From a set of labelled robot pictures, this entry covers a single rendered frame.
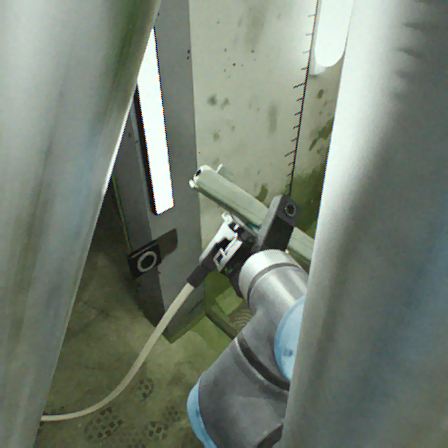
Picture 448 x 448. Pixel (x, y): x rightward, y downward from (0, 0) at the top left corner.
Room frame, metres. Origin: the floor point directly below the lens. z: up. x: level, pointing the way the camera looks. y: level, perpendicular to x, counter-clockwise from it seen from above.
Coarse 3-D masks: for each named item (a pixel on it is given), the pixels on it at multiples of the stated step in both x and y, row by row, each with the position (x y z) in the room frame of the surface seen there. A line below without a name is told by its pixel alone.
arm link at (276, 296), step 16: (272, 272) 0.30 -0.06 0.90; (288, 272) 0.30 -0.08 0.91; (304, 272) 0.31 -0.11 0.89; (256, 288) 0.29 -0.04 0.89; (272, 288) 0.27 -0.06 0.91; (288, 288) 0.26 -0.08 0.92; (304, 288) 0.26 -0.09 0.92; (256, 304) 0.27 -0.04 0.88; (272, 304) 0.25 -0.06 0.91; (288, 304) 0.24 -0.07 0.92; (256, 320) 0.24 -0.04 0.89; (272, 320) 0.23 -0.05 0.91; (288, 320) 0.22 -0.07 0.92; (256, 336) 0.22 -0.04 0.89; (272, 336) 0.21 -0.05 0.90; (288, 336) 0.20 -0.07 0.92; (256, 352) 0.20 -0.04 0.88; (272, 352) 0.20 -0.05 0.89; (288, 352) 0.19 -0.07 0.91; (272, 368) 0.19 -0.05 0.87; (288, 368) 0.18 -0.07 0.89
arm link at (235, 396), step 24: (240, 336) 0.23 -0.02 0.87; (216, 360) 0.22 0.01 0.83; (240, 360) 0.20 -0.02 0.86; (216, 384) 0.19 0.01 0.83; (240, 384) 0.18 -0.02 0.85; (264, 384) 0.18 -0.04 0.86; (288, 384) 0.18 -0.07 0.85; (192, 408) 0.18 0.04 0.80; (216, 408) 0.17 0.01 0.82; (240, 408) 0.16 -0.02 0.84; (264, 408) 0.16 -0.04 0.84; (216, 432) 0.15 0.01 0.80; (240, 432) 0.14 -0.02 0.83; (264, 432) 0.14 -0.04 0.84
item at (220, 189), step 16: (208, 176) 0.53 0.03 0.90; (224, 176) 0.55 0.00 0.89; (208, 192) 0.52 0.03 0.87; (224, 192) 0.52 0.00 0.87; (240, 192) 0.53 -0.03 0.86; (224, 208) 0.52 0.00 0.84; (240, 208) 0.52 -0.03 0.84; (256, 208) 0.52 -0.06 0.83; (256, 224) 0.52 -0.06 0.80; (224, 240) 0.50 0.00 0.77; (304, 240) 0.52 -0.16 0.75; (208, 256) 0.48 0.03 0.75; (304, 256) 0.51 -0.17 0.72; (192, 272) 0.48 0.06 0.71; (208, 272) 0.48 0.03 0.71
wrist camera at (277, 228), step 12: (276, 204) 0.45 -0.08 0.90; (288, 204) 0.45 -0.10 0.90; (276, 216) 0.43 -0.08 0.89; (288, 216) 0.44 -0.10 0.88; (264, 228) 0.42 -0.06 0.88; (276, 228) 0.41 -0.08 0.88; (288, 228) 0.42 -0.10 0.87; (264, 240) 0.39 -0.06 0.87; (276, 240) 0.40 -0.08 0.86; (288, 240) 0.41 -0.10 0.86; (252, 252) 0.39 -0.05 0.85
